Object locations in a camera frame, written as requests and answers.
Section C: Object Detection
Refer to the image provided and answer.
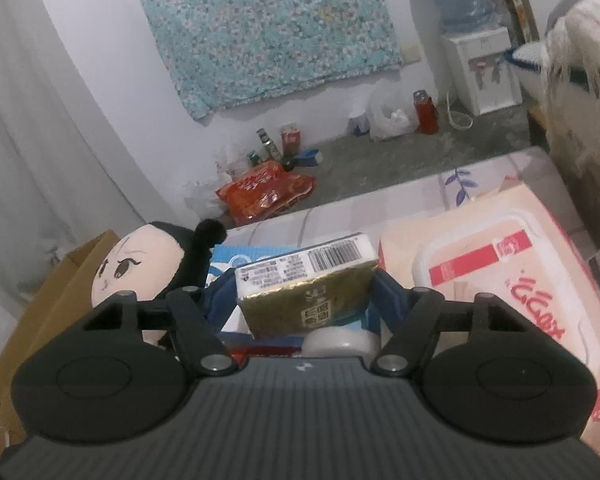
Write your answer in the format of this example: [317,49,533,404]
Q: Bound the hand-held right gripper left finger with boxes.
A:
[82,269,241,378]

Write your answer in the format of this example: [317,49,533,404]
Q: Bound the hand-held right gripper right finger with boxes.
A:
[366,270,531,377]

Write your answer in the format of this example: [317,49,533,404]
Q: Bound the white and blue packet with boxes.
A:
[207,245,381,336]

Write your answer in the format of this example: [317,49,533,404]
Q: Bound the red toothpaste box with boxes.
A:
[227,347,303,363]

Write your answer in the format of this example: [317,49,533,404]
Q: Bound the gold foil box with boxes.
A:
[235,232,381,338]

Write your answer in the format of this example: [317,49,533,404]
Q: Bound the black-haired doll plush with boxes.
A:
[90,218,227,348]

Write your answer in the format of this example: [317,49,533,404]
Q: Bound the brown cardboard box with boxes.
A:
[0,230,123,461]

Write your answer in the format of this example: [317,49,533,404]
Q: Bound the white round container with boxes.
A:
[302,330,381,358]

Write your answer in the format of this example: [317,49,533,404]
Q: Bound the pink wet wipes pack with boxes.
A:
[378,182,600,466]

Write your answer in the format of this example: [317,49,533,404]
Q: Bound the red snack bags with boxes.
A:
[215,160,317,226]

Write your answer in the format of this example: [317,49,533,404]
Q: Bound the clear bottle with black cap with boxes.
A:
[256,128,276,161]

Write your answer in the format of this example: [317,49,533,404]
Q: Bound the red and white carton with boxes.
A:
[280,124,302,158]

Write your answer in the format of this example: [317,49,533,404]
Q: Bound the white plastic bag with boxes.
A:
[369,92,418,141]

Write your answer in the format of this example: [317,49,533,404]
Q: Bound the red thermos flask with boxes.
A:
[412,90,440,135]

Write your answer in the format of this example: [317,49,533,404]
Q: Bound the white water dispenser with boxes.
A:
[440,27,523,116]

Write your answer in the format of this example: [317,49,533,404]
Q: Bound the white curtain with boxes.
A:
[0,0,176,301]

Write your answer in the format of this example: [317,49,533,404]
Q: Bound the white fringed blanket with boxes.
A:
[540,0,600,111]

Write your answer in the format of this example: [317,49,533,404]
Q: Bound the white cable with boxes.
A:
[445,92,473,131]

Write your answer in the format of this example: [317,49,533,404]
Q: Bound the blue floral wall cloth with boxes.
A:
[132,0,403,121]

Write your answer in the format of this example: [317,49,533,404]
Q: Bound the wooden picture frame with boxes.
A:
[495,0,541,43]

